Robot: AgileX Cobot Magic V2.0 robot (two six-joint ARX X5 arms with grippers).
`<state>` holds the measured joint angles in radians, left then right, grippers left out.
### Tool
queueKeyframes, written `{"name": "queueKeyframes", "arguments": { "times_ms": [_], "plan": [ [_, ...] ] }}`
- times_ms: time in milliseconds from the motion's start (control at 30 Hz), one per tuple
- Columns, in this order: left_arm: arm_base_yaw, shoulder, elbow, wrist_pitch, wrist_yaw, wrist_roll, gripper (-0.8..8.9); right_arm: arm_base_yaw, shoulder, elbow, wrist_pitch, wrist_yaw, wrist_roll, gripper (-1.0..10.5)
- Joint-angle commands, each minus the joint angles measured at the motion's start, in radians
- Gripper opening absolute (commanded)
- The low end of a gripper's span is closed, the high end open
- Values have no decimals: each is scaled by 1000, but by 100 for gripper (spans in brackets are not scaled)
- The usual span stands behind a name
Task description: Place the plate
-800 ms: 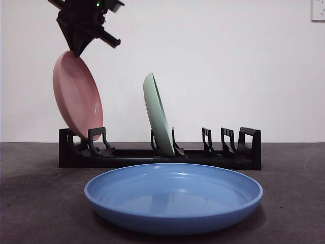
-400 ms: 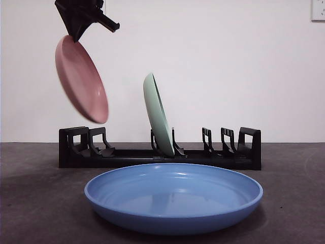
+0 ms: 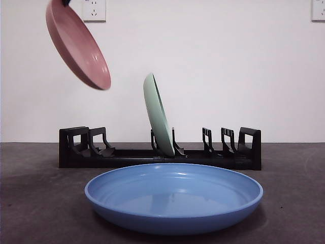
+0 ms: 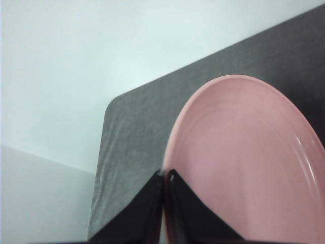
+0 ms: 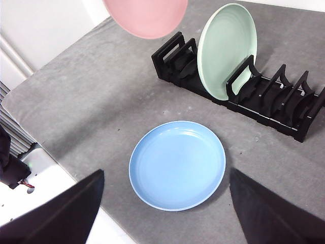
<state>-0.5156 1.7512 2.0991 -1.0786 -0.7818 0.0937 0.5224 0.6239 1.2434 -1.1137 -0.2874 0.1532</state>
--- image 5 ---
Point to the white wall duct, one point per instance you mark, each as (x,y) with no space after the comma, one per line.
(15,57)

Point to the pale green round plate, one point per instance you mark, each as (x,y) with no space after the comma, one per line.
(223,50)

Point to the grey slatted panel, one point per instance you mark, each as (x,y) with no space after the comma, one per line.
(15,132)

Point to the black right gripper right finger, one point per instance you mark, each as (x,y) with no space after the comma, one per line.
(274,218)

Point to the black plastic plate rack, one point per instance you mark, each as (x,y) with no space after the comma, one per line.
(266,117)

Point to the blue round plate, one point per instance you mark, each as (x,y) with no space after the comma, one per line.
(177,165)

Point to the pink round plate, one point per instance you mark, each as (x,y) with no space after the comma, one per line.
(147,17)

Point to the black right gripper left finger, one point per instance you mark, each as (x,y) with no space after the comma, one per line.
(56,218)

